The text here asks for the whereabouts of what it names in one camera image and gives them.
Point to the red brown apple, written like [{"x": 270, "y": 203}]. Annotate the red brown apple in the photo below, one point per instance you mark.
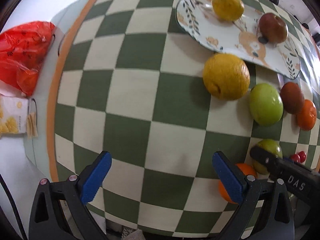
[{"x": 273, "y": 28}]

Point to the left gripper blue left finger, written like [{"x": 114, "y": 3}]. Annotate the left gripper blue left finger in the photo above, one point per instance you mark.
[{"x": 93, "y": 176}]

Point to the floral ceramic plate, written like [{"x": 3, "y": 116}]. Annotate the floral ceramic plate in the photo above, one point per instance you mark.
[{"x": 241, "y": 38}]

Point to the white snack package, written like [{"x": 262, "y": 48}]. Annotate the white snack package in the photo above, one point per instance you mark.
[{"x": 16, "y": 117}]

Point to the large bright orange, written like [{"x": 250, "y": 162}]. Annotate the large bright orange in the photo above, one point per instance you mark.
[{"x": 247, "y": 170}]

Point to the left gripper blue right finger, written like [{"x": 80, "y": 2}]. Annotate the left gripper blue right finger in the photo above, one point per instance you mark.
[{"x": 230, "y": 175}]

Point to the red cherry tomato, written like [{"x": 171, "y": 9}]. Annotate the red cherry tomato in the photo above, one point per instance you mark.
[
  {"x": 296, "y": 158},
  {"x": 302, "y": 155}
]

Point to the green checkered tablecloth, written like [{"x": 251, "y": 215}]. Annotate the green checkered tablecloth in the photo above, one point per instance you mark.
[{"x": 129, "y": 82}]

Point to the yellow citrus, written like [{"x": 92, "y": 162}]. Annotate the yellow citrus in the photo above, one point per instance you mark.
[{"x": 228, "y": 10}]

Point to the large yellow orange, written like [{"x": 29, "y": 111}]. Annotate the large yellow orange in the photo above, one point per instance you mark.
[{"x": 226, "y": 77}]

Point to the dark brown round fruit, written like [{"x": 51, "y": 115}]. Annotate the dark brown round fruit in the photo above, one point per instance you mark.
[{"x": 292, "y": 97}]

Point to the large green apple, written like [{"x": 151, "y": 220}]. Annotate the large green apple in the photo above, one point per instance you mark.
[{"x": 265, "y": 104}]

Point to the small orange tangerine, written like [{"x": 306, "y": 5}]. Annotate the small orange tangerine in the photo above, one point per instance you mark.
[{"x": 306, "y": 118}]

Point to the small green apple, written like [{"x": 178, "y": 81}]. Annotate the small green apple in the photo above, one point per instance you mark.
[{"x": 271, "y": 146}]

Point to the red plastic bag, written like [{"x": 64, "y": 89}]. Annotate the red plastic bag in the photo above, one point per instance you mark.
[{"x": 23, "y": 50}]

